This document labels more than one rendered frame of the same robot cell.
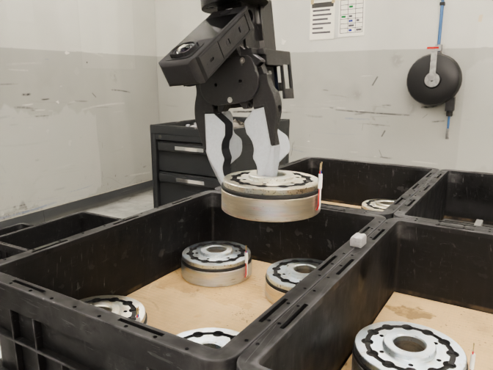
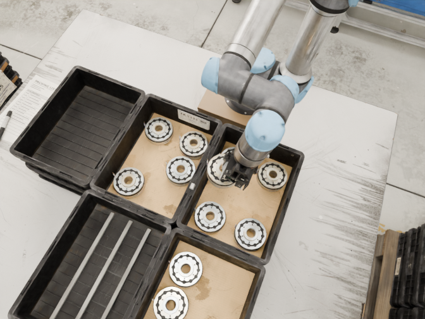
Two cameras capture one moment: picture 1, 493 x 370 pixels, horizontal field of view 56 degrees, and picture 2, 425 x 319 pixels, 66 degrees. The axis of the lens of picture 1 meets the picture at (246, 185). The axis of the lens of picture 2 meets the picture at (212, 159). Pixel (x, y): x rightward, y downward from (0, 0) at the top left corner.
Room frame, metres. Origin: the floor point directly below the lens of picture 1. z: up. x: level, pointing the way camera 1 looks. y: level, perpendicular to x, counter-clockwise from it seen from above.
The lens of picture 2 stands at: (0.86, -0.16, 1.91)
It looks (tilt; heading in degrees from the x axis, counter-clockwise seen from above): 65 degrees down; 166
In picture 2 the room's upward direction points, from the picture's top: 6 degrees clockwise
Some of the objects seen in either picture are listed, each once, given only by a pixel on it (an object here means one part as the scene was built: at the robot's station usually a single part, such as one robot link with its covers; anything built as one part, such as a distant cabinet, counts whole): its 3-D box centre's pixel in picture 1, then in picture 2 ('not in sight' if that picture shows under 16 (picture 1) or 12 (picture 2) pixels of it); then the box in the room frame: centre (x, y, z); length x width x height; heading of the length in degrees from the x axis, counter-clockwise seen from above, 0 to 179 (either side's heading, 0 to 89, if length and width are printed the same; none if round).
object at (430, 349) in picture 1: (408, 345); (180, 169); (0.40, -0.15, 0.86); 0.05 x 0.05 x 0.01
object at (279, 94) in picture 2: not in sight; (270, 99); (0.44, 0.07, 1.30); 0.11 x 0.11 x 0.08; 56
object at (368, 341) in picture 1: (408, 350); (180, 169); (0.40, -0.15, 0.86); 0.10 x 0.10 x 0.01
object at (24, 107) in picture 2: not in sight; (33, 110); (-0.02, -0.75, 0.70); 0.33 x 0.23 x 0.01; 150
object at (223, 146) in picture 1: (229, 150); not in sight; (0.53, 0.02, 1.03); 0.06 x 0.03 x 0.09; 149
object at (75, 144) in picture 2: not in sight; (86, 129); (0.20, -0.47, 0.87); 0.40 x 0.30 x 0.11; 149
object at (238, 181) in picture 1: (271, 180); (224, 169); (0.48, -0.03, 1.01); 0.10 x 0.10 x 0.01
